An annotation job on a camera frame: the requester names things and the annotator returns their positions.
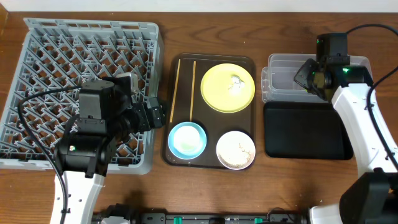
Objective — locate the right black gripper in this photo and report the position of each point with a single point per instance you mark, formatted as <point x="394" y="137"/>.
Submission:
<point x="306" y="75"/>

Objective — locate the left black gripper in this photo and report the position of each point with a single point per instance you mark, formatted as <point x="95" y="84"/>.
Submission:
<point x="144" y="115"/>

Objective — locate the white tissue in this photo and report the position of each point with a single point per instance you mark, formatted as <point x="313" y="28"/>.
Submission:
<point x="236" y="86"/>

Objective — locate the white bowl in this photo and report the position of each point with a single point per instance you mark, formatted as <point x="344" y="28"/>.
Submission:
<point x="235" y="150"/>

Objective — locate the white paper cup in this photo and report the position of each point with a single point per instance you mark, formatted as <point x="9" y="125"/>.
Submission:
<point x="186" y="139"/>

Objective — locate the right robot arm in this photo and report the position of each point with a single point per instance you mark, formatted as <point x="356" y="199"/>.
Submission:
<point x="350" y="90"/>

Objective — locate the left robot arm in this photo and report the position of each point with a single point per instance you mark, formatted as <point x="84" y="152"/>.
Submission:
<point x="107" y="115"/>

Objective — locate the clear plastic bin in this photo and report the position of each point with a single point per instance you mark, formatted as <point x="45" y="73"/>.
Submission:
<point x="277" y="79"/>

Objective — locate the light blue bowl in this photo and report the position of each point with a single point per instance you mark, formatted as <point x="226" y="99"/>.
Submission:
<point x="190" y="155"/>

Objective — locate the left wooden chopstick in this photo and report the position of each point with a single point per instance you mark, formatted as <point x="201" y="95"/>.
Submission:
<point x="175" y="91"/>

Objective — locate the wooden chopstick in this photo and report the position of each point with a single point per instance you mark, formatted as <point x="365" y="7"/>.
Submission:
<point x="175" y="91"/>
<point x="192" y="90"/>

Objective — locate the black tray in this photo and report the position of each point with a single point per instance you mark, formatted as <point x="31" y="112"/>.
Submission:
<point x="296" y="130"/>

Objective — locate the dark brown serving tray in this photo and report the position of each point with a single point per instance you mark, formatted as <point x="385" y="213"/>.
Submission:
<point x="214" y="123"/>

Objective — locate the right wooden chopstick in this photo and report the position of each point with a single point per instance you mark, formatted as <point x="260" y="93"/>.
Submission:
<point x="192" y="90"/>

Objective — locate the yellow plate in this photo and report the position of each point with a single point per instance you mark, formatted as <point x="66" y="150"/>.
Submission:
<point x="214" y="88"/>

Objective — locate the grey plastic dish rack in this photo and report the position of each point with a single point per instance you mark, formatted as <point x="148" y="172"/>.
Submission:
<point x="60" y="53"/>

